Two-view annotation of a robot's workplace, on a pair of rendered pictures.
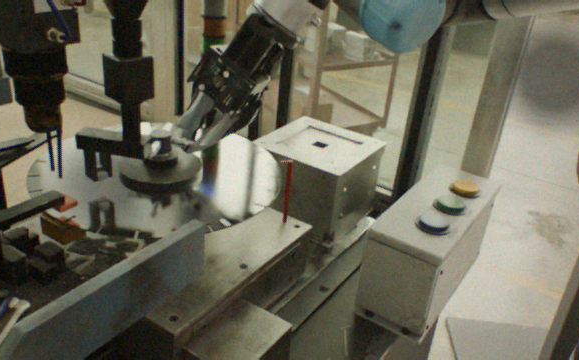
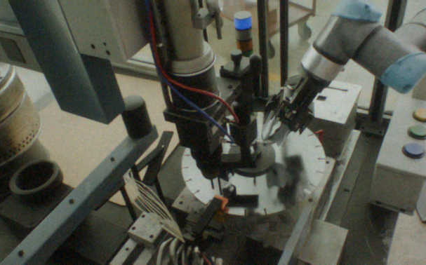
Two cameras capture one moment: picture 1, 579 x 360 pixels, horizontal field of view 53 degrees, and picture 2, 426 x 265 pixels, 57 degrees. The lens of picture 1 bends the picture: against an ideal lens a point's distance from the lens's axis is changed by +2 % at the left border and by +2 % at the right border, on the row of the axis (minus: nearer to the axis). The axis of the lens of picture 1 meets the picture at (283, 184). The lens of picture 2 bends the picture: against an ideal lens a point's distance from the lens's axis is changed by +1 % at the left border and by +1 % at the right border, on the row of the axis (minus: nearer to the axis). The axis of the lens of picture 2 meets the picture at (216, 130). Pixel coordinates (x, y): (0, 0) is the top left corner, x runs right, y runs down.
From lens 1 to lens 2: 0.36 m
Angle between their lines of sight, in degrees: 13
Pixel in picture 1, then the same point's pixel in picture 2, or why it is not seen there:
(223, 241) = not seen: hidden behind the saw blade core
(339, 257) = (347, 165)
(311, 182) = (324, 127)
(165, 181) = (261, 168)
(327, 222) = (337, 147)
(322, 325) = (354, 215)
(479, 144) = (425, 80)
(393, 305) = (395, 198)
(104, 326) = not seen: outside the picture
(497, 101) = not seen: outside the picture
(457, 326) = not seen: hidden behind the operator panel
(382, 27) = (398, 87)
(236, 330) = (319, 240)
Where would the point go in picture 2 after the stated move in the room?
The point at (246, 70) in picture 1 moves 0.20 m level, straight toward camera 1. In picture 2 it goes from (305, 106) to (342, 181)
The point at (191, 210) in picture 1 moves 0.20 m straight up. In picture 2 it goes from (284, 186) to (284, 113)
